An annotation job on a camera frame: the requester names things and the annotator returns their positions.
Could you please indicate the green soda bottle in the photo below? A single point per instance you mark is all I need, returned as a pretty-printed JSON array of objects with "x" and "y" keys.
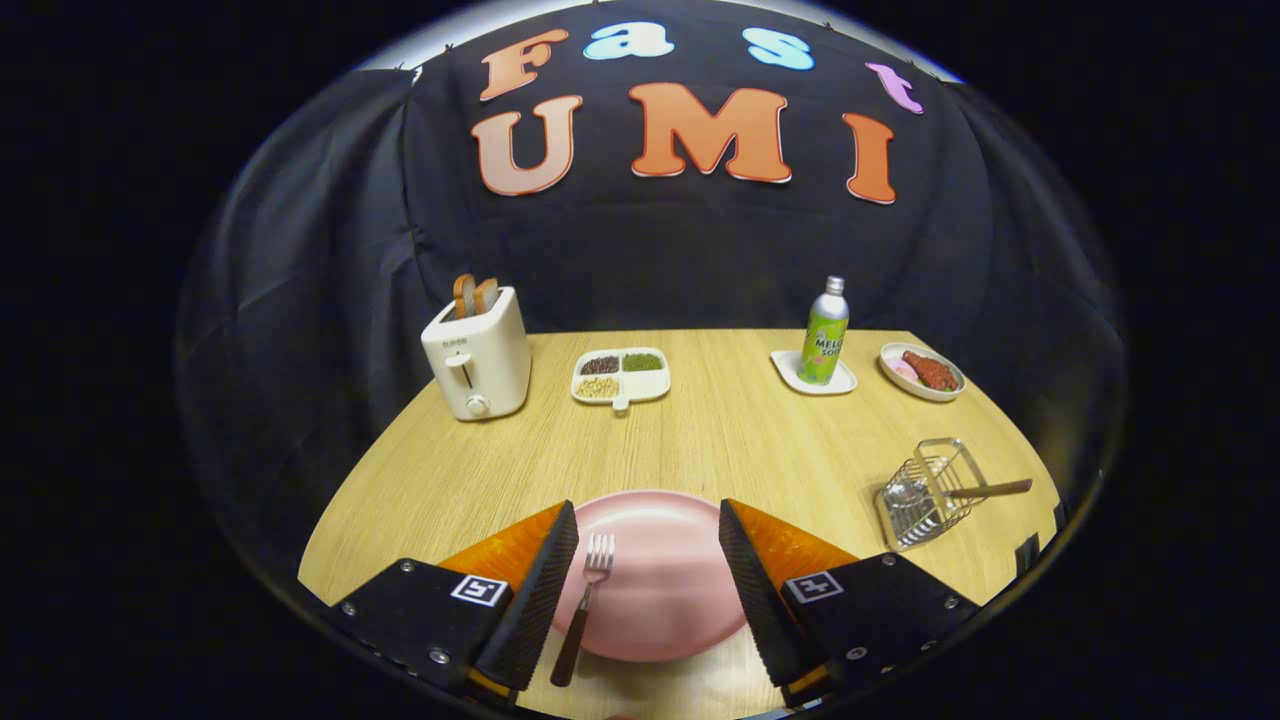
[{"x": 824, "y": 340}]

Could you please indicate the brown toast slice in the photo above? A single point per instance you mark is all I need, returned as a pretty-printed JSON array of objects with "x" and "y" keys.
[
  {"x": 487, "y": 294},
  {"x": 464, "y": 295}
]

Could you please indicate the red meat piece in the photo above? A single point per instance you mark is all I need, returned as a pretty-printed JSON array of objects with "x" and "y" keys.
[{"x": 932, "y": 372}]

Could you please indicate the black table clamp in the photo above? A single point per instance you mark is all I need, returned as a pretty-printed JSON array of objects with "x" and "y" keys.
[
  {"x": 1027, "y": 555},
  {"x": 1061, "y": 514}
]

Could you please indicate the pink ham slices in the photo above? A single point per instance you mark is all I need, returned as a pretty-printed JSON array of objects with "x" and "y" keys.
[{"x": 903, "y": 370}]

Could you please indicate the white plate of food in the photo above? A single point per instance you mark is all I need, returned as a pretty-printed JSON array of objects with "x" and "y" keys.
[{"x": 925, "y": 393}]

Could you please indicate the pile of green beans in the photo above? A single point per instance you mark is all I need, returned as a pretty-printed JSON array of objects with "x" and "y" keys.
[{"x": 643, "y": 362}]

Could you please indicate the pile of tan beans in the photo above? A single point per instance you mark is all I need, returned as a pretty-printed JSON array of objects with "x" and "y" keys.
[{"x": 597, "y": 387}]

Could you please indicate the pile of dark beans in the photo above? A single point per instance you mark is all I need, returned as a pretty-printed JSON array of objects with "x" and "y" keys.
[{"x": 600, "y": 365}]

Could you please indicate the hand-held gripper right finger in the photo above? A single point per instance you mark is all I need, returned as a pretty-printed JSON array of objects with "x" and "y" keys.
[{"x": 755, "y": 590}]

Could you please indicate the white divided dish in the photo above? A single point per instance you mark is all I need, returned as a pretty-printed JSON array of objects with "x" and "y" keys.
[{"x": 645, "y": 388}]

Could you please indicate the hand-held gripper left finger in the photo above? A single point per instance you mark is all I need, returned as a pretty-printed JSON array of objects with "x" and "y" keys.
[{"x": 545, "y": 590}]

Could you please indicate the pink plate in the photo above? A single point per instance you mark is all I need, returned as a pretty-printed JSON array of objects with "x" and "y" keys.
[{"x": 665, "y": 580}]

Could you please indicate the cream toaster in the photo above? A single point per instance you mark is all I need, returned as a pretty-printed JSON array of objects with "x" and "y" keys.
[{"x": 490, "y": 360}]

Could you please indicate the white square coaster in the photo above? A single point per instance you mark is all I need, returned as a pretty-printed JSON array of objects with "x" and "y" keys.
[{"x": 790, "y": 372}]

